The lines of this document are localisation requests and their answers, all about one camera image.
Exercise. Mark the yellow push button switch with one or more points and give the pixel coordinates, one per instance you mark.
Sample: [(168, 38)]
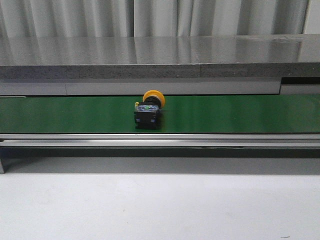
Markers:
[(147, 113)]

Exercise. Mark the green conveyor belt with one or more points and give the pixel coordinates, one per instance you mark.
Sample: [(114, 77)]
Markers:
[(182, 114)]

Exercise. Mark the grey stone counter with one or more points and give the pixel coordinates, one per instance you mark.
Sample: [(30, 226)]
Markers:
[(195, 65)]

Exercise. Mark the white curtain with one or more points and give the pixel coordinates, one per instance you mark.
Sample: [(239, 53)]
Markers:
[(160, 18)]

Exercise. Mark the aluminium conveyor frame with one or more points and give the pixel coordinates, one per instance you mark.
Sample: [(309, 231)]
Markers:
[(148, 151)]

